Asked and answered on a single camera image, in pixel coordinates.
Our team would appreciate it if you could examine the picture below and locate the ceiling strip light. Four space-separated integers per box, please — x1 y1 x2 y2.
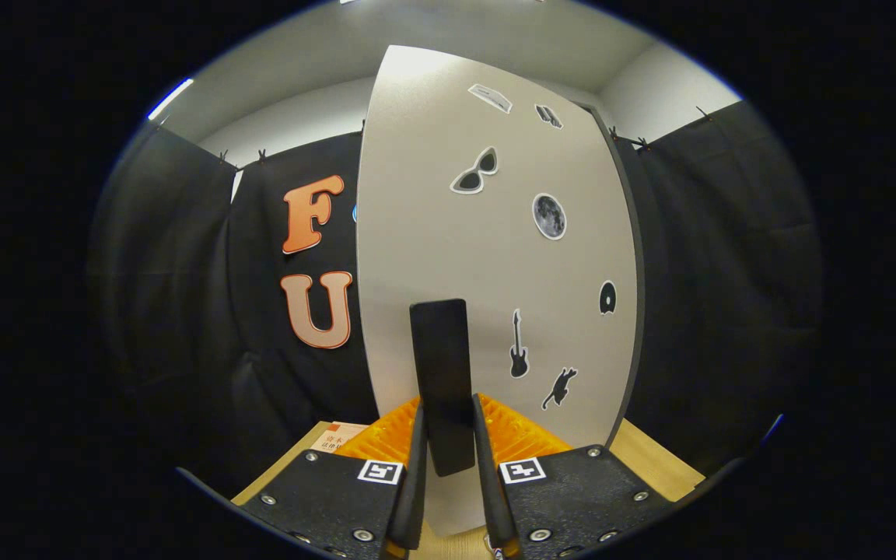
147 78 194 121

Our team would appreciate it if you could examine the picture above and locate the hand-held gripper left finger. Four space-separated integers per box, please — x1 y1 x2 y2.
238 395 427 560

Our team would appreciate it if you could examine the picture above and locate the black door handle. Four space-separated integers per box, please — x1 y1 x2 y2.
409 299 476 478

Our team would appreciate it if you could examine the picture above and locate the black backdrop cloth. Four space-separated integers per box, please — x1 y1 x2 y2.
86 101 822 499

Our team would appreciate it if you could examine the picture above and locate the beige shoe cabinet door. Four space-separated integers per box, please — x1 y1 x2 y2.
356 44 639 537

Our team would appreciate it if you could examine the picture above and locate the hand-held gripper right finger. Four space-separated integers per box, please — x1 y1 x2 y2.
470 393 680 560

